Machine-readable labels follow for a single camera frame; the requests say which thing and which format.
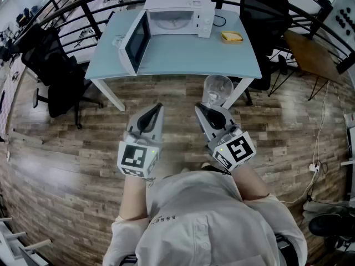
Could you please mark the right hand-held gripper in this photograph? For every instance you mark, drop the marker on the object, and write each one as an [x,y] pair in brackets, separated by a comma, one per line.
[238,148]

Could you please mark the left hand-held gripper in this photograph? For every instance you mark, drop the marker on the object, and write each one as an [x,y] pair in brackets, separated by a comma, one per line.
[136,155]

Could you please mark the clear glass cup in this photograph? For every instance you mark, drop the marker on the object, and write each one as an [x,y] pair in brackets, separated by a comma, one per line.
[219,86]

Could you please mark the white microwave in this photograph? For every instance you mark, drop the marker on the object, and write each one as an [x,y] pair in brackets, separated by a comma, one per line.
[177,3]

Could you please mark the person's left forearm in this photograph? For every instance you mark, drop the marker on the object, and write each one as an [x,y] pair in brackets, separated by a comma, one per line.
[134,198]

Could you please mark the person's right forearm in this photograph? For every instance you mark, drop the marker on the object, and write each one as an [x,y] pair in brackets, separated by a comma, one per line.
[251,184]

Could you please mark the light blue table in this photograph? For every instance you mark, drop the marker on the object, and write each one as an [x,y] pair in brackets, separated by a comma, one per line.
[106,93]

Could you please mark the small clear glass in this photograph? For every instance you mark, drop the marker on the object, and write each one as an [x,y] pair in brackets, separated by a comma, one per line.
[117,41]

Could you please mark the black office chair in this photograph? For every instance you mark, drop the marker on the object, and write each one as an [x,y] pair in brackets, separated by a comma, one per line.
[263,21]
[327,226]
[59,79]

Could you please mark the person's white shirt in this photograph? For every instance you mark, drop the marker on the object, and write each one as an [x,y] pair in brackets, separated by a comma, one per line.
[199,220]

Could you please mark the white power strip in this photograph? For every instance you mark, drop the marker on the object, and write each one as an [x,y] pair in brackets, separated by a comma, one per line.
[315,167]

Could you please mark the black metal railing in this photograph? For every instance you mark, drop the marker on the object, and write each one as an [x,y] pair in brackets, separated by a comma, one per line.
[91,21]

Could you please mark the small wooden table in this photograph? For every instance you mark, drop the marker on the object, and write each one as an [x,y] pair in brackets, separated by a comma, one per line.
[310,54]

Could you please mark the white board with black knobs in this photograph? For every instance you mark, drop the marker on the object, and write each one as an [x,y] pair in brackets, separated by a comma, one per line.
[342,21]

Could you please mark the white rack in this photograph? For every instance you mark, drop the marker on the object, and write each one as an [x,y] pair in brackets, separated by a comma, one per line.
[11,237]

